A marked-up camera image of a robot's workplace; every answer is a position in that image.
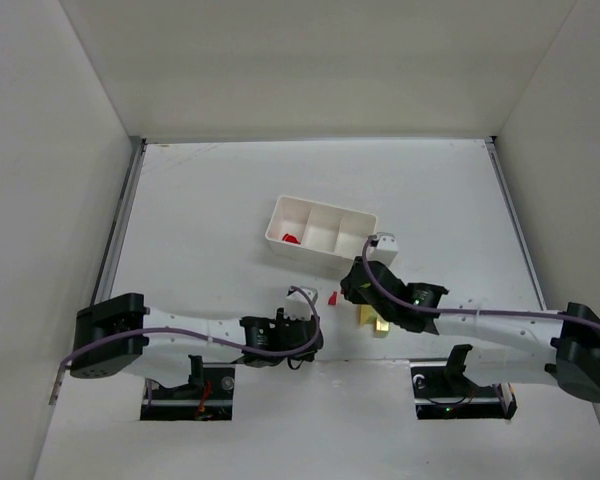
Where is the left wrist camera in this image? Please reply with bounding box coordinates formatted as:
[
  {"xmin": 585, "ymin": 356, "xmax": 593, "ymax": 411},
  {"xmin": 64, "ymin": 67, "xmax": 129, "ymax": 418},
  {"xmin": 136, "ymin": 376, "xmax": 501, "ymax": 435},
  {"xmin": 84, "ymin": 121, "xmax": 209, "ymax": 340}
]
[{"xmin": 283, "ymin": 287, "xmax": 318, "ymax": 321}]

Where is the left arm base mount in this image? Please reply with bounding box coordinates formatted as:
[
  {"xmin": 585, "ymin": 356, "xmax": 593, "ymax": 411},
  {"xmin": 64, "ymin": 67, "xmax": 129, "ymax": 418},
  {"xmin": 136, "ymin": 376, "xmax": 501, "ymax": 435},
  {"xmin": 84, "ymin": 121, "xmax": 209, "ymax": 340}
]
[{"xmin": 140, "ymin": 357, "xmax": 235, "ymax": 422}]

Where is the red arch lego brick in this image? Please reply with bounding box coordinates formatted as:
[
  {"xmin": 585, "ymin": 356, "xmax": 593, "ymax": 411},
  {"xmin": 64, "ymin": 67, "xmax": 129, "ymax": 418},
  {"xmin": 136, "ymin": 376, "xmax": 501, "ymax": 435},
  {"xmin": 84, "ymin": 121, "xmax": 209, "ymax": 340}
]
[{"xmin": 282, "ymin": 233, "xmax": 301, "ymax": 245}]

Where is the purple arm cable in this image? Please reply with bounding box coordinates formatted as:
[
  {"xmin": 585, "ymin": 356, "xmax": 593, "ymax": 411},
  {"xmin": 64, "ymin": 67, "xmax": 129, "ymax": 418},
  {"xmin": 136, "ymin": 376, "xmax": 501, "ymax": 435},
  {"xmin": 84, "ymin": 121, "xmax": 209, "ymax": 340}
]
[
  {"xmin": 361, "ymin": 234, "xmax": 600, "ymax": 341},
  {"xmin": 59, "ymin": 285, "xmax": 322, "ymax": 381}
]

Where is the white three-compartment container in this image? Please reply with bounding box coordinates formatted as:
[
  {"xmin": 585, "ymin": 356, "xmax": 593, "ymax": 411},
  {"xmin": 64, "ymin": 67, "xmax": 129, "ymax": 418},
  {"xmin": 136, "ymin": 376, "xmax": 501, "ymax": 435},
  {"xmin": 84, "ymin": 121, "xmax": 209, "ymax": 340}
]
[{"xmin": 265, "ymin": 196, "xmax": 378, "ymax": 270}]

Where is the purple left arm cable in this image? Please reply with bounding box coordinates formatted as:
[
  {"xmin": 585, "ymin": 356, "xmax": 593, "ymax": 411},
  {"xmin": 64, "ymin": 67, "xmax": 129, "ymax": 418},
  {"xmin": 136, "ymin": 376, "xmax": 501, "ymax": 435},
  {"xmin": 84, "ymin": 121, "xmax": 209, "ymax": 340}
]
[{"xmin": 59, "ymin": 285, "xmax": 322, "ymax": 381}]

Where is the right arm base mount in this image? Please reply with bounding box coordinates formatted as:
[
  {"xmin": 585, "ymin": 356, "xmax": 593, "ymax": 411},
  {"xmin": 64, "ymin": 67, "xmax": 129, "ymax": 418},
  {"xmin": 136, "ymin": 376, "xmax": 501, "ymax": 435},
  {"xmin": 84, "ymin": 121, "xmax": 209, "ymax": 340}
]
[{"xmin": 410, "ymin": 344, "xmax": 518, "ymax": 420}]

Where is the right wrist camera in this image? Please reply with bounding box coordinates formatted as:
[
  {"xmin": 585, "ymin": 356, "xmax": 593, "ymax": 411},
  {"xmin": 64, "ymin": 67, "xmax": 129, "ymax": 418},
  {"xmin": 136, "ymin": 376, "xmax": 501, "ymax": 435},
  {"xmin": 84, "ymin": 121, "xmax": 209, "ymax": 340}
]
[{"xmin": 368, "ymin": 232, "xmax": 399, "ymax": 267}]

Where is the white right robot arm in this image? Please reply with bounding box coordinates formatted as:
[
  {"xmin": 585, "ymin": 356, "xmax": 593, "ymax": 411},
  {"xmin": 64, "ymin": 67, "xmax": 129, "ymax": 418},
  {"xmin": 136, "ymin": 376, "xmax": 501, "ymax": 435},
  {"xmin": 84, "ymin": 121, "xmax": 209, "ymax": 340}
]
[{"xmin": 340, "ymin": 257, "xmax": 600, "ymax": 404}]

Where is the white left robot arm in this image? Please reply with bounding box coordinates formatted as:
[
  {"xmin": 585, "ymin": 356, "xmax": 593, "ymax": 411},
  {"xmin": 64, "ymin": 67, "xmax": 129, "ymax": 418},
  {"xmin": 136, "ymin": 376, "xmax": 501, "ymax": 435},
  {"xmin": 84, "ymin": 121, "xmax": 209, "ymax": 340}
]
[{"xmin": 66, "ymin": 287, "xmax": 323, "ymax": 388}]

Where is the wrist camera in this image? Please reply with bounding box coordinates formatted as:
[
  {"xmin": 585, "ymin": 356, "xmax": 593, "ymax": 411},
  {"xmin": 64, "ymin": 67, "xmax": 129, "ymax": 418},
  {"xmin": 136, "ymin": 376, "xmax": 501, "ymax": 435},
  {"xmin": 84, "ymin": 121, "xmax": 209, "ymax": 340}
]
[
  {"xmin": 368, "ymin": 232, "xmax": 399, "ymax": 267},
  {"xmin": 283, "ymin": 287, "xmax": 318, "ymax": 321}
]

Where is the yellow long lego plate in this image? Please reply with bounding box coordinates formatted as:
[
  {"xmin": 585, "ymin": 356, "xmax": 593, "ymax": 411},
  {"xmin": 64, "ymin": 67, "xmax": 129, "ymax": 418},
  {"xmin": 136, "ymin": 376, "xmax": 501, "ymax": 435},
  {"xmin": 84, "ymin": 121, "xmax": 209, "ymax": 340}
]
[{"xmin": 358, "ymin": 305, "xmax": 390, "ymax": 338}]

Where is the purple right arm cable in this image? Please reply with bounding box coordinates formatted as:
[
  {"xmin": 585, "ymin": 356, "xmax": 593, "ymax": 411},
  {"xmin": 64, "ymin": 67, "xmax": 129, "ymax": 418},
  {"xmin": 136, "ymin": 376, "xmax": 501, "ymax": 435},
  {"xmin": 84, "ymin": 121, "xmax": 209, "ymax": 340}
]
[{"xmin": 361, "ymin": 234, "xmax": 600, "ymax": 341}]

